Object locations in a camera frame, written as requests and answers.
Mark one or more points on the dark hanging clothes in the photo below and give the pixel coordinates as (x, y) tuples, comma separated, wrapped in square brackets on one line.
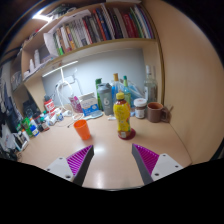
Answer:
[(6, 103)]

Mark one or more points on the brown ceramic mug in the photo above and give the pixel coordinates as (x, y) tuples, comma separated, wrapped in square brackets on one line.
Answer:
[(155, 112)]

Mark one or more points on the grey shaker bottle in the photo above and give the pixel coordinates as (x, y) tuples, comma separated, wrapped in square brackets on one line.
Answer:
[(105, 100)]

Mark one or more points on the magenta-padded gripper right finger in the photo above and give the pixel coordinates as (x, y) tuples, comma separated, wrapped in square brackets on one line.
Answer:
[(163, 166)]

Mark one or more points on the small green bottle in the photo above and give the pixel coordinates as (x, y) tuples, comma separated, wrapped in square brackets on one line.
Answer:
[(26, 126)]

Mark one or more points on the brown jar with white lid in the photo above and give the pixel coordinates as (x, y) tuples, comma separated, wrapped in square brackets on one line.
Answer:
[(140, 109)]

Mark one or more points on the yellow-labelled drink bottle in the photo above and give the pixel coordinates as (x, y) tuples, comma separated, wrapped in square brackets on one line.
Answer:
[(122, 116)]

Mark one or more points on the flat round red coaster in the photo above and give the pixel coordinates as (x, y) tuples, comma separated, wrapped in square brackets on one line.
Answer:
[(132, 134)]

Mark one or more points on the red and white can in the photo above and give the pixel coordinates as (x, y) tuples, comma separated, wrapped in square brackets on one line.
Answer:
[(49, 106)]

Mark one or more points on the bright strip lamp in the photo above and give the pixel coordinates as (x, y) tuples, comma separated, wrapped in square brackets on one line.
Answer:
[(41, 17)]

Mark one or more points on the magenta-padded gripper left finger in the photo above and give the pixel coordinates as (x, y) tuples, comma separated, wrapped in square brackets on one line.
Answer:
[(65, 168)]

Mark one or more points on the white power strip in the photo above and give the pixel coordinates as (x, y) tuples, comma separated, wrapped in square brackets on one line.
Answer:
[(66, 82)]

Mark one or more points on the tall clear glass bottle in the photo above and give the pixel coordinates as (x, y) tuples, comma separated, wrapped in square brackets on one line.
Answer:
[(150, 88)]

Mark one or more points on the light blue hairbrush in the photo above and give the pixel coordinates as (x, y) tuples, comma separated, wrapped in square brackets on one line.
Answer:
[(95, 115)]

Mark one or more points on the green glass bottle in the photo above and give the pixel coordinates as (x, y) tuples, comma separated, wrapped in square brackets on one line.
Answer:
[(126, 91)]

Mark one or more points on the magenta pouch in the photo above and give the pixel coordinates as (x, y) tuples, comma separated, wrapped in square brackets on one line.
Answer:
[(75, 104)]

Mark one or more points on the small white bottle blue label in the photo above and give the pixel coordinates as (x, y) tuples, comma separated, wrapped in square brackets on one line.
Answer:
[(35, 128)]

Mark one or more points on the clear bottle with gold cap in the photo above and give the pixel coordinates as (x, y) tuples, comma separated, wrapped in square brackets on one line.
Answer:
[(115, 85)]

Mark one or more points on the long white light bar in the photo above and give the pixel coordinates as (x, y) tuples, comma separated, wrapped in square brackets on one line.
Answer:
[(60, 68)]

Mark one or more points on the orange plastic cup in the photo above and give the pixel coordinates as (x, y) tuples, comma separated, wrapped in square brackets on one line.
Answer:
[(82, 130)]

